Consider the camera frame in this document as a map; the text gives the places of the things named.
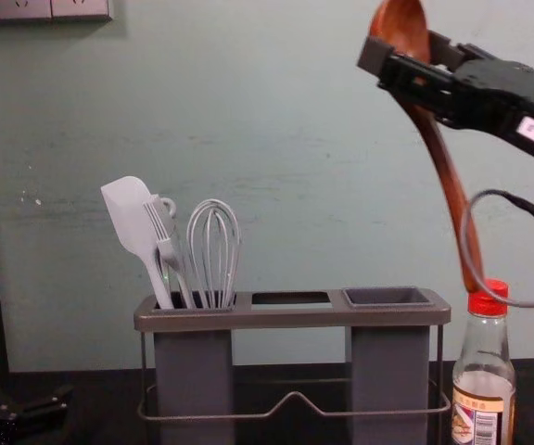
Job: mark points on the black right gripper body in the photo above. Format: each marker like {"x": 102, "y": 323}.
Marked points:
{"x": 494, "y": 97}

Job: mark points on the white wall socket plate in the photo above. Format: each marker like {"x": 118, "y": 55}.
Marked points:
{"x": 81, "y": 7}
{"x": 23, "y": 8}

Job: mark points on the clear glass bottle red cap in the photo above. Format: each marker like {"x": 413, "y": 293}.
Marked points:
{"x": 484, "y": 371}

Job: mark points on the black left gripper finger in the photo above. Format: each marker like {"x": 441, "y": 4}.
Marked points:
{"x": 47, "y": 402}

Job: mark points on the grey plastic utensil bin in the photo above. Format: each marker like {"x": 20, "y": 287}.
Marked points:
{"x": 390, "y": 366}
{"x": 193, "y": 371}

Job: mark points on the brown wooden spoon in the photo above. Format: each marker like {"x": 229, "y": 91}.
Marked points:
{"x": 452, "y": 185}

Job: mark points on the grey silicone tongs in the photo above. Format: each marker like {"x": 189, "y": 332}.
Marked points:
{"x": 167, "y": 241}

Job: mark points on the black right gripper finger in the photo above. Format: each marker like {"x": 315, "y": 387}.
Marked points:
{"x": 401, "y": 74}
{"x": 448, "y": 48}

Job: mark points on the black table cloth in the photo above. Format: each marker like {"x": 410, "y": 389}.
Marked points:
{"x": 86, "y": 398}

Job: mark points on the grey silicone whisk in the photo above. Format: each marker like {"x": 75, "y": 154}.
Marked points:
{"x": 213, "y": 250}

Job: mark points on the grey silicone spatula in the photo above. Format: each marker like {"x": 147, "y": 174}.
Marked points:
{"x": 125, "y": 208}

